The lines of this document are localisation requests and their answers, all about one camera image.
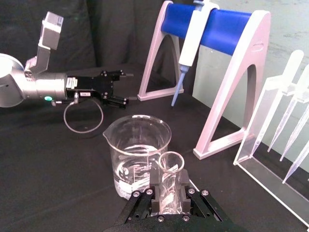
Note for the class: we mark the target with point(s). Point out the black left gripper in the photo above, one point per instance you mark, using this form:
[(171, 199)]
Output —
[(94, 87)]

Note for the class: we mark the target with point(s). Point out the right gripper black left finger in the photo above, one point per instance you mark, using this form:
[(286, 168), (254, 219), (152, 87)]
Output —
[(141, 205)]

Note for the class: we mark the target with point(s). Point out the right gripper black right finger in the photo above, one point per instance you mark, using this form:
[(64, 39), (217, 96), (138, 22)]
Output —
[(205, 205)]

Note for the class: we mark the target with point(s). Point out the clear glass test tube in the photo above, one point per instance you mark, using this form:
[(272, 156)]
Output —
[(172, 183)]

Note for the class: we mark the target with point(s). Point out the clear glass beaker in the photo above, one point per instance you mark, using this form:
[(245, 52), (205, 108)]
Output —
[(135, 154)]

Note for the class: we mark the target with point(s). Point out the clear acrylic dropper rack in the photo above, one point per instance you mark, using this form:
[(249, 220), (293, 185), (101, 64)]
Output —
[(260, 174)]

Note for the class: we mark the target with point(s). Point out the white pipette with blue tip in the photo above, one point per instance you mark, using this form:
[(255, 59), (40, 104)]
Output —
[(193, 43)]

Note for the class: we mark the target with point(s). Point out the black table cloth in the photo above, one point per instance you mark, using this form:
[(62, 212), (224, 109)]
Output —
[(48, 169)]

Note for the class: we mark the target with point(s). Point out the clear plastic dropper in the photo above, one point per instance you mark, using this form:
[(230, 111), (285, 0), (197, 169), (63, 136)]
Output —
[(295, 137), (297, 164), (275, 106), (285, 120)]

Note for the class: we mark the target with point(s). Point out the white and blue pipette stand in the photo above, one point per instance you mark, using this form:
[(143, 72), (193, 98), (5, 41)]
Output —
[(229, 31)]

